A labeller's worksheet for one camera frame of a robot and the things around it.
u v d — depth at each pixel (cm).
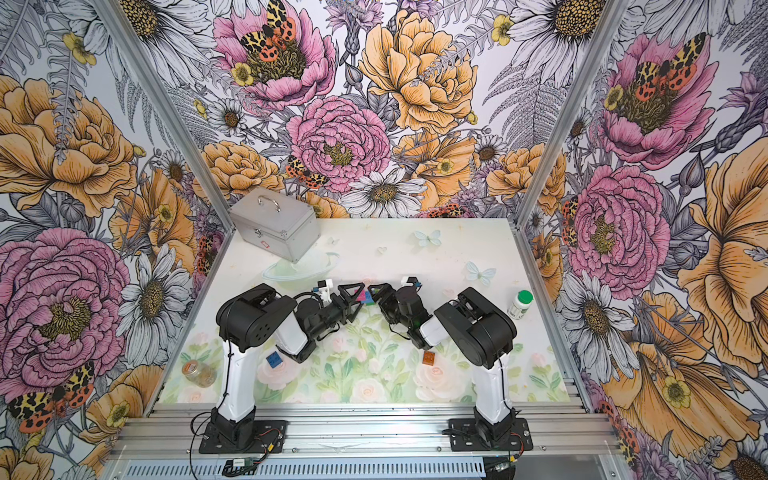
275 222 103
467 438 73
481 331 53
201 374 79
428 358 85
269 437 74
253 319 56
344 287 88
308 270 109
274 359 85
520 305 89
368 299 94
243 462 71
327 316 84
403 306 78
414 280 94
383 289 89
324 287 92
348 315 88
